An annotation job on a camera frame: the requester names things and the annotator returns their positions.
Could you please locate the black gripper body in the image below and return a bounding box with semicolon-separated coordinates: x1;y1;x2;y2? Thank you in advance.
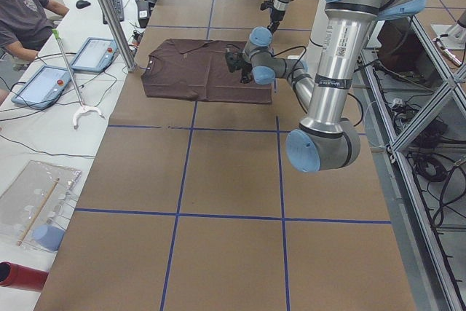
270;8;284;24
240;65;253;84

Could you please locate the brown t-shirt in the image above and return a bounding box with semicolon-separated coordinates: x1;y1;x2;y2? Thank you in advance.
141;39;272;104

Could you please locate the far blue teach pendant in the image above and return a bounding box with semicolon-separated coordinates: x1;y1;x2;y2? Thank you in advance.
71;37;117;73

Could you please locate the blue teach pendant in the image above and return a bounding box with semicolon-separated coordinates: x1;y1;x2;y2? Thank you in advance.
71;37;117;73
11;65;71;110

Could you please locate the black keyboard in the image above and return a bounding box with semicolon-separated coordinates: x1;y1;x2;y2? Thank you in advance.
110;0;125;22

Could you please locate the white reacher grabber tool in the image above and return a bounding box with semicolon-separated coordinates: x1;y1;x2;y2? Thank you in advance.
52;29;105;130

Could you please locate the black computer mouse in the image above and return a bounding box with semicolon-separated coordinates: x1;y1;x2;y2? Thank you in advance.
75;0;91;9

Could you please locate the near blue teach pendant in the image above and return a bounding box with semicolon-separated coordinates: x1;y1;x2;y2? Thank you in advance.
11;65;71;110

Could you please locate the seated person grey shirt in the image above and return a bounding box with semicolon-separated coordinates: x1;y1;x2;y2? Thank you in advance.
1;0;69;62

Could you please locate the clear plastic bag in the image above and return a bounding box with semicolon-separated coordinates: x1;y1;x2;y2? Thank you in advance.
1;161;82;252

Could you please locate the small light blue cup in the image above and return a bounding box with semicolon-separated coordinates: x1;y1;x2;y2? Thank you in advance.
32;224;65;251

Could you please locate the wooden stick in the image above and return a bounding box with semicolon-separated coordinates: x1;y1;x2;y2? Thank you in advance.
16;178;60;246

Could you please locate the red cylinder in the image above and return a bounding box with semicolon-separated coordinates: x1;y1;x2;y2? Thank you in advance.
1;261;48;292

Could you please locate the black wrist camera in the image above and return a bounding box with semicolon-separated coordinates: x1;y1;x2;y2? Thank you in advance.
225;52;244;73
260;1;273;11

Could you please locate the black camera cable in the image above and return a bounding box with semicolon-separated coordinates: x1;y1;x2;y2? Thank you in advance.
225;44;365;128

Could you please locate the aluminium side frame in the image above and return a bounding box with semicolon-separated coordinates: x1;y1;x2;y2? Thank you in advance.
358;18;465;310

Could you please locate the aluminium frame post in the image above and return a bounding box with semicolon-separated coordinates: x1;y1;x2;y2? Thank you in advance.
98;0;137;72

